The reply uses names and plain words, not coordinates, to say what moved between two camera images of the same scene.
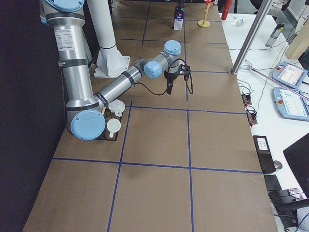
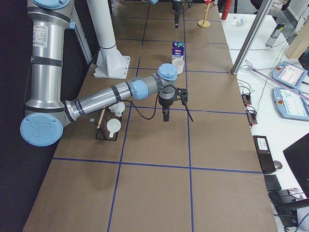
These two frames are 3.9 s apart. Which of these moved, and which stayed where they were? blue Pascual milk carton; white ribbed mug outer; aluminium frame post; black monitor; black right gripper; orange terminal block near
Moved: black right gripper; blue Pascual milk carton
Stayed: black monitor; orange terminal block near; aluminium frame post; white ribbed mug outer
